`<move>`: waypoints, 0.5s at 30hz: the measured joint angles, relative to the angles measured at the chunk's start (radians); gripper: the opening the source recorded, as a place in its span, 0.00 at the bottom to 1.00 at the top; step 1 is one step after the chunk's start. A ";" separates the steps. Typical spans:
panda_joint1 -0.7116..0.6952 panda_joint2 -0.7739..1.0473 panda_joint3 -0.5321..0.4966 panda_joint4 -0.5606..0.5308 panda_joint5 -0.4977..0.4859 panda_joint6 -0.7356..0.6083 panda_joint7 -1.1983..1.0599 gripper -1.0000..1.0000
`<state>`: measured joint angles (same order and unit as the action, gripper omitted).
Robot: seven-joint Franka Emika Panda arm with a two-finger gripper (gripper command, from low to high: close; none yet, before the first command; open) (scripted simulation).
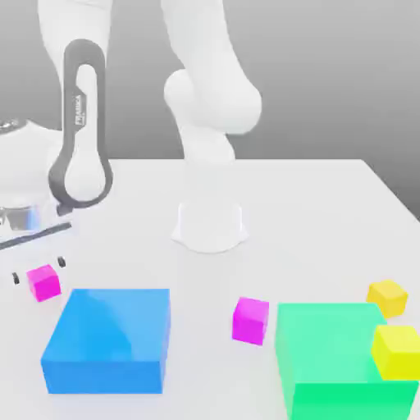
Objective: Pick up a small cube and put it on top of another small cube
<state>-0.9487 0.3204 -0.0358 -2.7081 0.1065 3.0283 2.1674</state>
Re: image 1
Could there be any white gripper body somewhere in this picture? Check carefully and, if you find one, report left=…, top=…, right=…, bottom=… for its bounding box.
left=0, top=217, right=80, bottom=269

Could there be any small magenta cube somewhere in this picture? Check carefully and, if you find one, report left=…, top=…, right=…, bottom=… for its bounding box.
left=231, top=296, right=271, bottom=347
left=25, top=263, right=62, bottom=304

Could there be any small yellow cube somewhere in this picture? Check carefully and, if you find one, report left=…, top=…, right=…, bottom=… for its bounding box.
left=370, top=324, right=420, bottom=382
left=365, top=279, right=409, bottom=320

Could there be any large green box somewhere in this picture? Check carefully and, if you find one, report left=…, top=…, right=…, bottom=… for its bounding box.
left=274, top=301, right=420, bottom=420

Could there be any large blue box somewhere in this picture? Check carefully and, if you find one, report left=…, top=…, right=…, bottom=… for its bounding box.
left=39, top=287, right=172, bottom=395

